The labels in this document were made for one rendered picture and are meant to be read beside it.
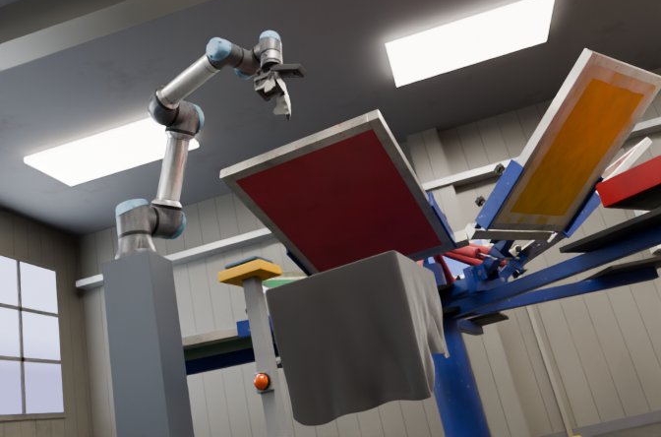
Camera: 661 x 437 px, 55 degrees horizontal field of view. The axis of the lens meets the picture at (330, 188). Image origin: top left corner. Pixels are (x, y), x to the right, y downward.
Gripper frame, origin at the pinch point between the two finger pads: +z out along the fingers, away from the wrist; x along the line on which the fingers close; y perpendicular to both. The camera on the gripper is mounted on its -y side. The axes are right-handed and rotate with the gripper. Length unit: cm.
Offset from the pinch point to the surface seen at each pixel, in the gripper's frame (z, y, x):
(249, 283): 60, 13, 0
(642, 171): 21, -99, -71
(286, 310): 56, 16, -28
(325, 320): 62, 5, -30
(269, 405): 91, 13, -9
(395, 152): 11.7, -27.7, -27.6
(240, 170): 10.0, 21.5, -10.6
